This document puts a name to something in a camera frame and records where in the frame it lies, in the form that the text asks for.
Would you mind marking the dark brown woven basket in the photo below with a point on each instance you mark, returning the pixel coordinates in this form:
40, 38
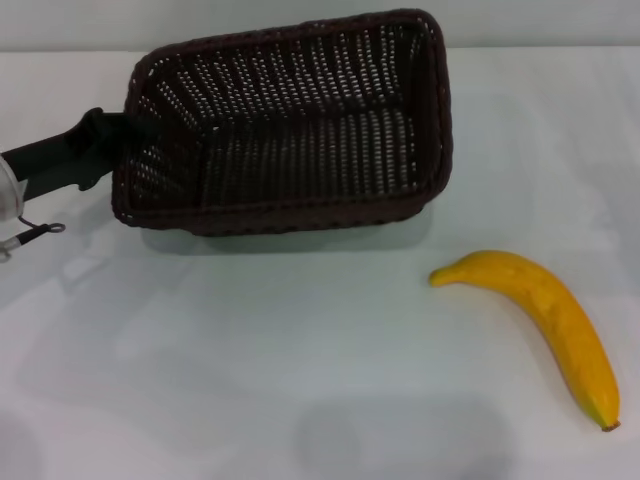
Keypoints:
310, 150

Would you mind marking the yellow banana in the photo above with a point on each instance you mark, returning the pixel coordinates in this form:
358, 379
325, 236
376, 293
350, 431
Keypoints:
560, 320

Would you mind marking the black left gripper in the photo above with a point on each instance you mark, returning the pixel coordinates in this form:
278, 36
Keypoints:
55, 160

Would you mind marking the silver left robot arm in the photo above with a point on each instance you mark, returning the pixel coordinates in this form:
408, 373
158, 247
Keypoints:
9, 190

